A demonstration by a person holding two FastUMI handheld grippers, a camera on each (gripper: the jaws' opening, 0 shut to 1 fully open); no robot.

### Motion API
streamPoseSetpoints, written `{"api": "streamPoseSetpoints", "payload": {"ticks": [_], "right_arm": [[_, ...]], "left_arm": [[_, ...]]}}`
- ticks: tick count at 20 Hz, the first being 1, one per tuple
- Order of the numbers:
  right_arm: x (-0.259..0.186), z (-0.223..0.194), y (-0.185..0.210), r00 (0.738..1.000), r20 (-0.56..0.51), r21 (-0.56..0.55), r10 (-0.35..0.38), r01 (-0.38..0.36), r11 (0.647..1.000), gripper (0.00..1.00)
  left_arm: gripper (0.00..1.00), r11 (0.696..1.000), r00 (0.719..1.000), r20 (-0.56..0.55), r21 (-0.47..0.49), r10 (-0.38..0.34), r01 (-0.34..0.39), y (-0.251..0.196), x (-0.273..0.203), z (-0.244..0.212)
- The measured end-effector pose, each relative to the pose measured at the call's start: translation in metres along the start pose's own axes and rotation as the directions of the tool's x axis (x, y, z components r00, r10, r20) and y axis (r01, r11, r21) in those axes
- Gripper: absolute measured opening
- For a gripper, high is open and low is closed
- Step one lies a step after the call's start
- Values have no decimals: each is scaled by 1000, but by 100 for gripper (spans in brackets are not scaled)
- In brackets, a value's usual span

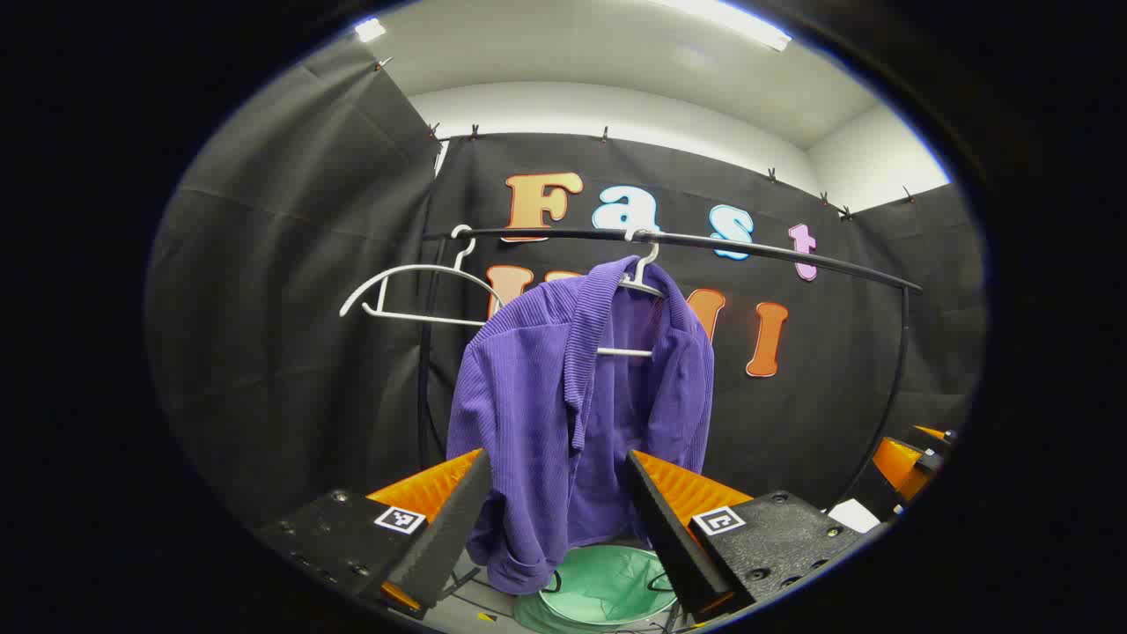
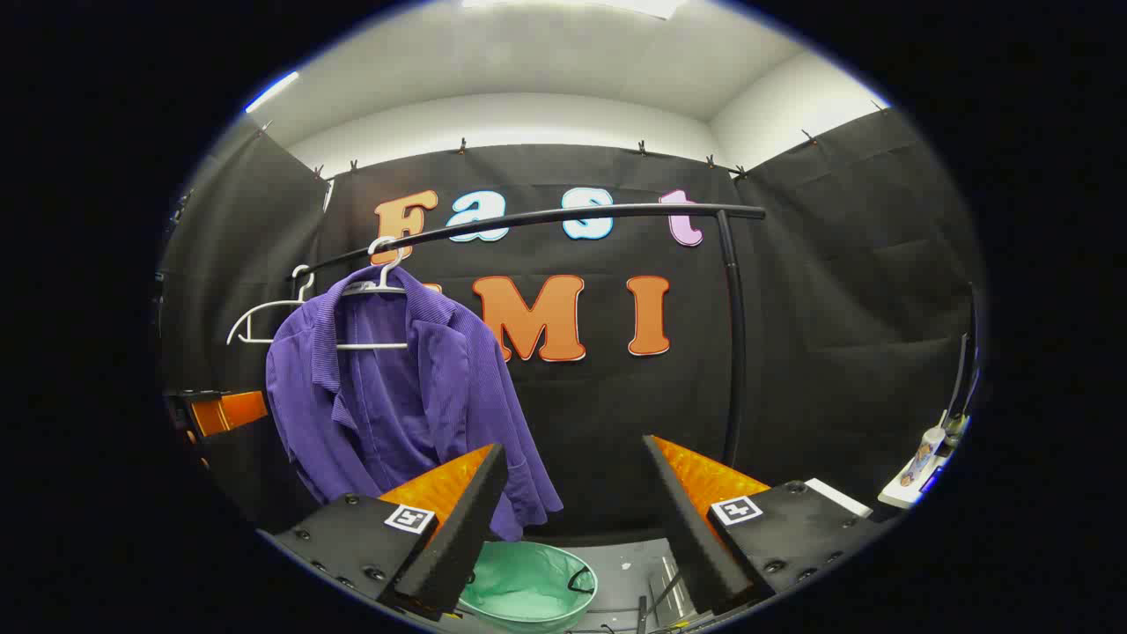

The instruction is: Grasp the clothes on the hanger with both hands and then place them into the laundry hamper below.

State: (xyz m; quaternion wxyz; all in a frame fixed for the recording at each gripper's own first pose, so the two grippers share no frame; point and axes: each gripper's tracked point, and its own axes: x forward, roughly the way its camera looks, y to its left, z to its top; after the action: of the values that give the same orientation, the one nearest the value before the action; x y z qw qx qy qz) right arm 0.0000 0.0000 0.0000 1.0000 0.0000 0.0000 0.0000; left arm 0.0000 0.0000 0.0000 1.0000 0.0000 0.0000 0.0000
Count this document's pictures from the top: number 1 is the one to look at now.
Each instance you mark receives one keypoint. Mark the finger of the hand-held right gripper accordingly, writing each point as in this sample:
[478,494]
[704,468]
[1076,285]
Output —
[894,462]
[931,431]

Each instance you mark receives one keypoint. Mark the white plastic hanger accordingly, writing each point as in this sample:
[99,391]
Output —
[423,268]
[625,352]

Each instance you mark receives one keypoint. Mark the row of small backdrop clamps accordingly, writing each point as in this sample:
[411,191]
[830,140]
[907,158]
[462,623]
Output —
[604,134]

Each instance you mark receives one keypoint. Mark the black backdrop cloth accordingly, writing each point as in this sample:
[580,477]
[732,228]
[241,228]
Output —
[264,308]

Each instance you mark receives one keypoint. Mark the green laundry hamper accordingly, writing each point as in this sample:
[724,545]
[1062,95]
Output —
[607,586]

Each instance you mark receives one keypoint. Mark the black clothes rack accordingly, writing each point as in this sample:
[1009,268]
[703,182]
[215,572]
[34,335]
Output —
[563,232]

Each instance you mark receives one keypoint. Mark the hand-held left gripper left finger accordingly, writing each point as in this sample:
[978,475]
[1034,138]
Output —
[449,537]

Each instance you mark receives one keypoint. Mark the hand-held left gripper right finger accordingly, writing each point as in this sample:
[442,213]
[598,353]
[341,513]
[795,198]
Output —
[669,546]

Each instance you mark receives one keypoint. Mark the small ceiling light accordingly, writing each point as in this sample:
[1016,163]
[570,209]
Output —
[370,29]

